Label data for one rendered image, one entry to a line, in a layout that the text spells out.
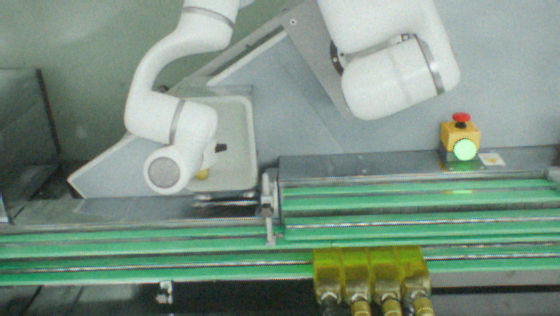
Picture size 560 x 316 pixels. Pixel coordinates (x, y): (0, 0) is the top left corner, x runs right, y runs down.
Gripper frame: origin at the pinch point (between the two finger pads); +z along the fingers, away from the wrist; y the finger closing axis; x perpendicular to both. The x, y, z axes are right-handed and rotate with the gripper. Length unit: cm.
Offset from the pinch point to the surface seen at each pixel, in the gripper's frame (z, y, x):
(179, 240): 5.8, -6.7, -22.2
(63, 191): 70, -60, -24
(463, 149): 8, 56, -5
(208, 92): 10.6, 1.4, 9.9
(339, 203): -0.2, 28.5, -13.5
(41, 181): 75, -70, -22
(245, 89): 11.4, 9.5, 10.1
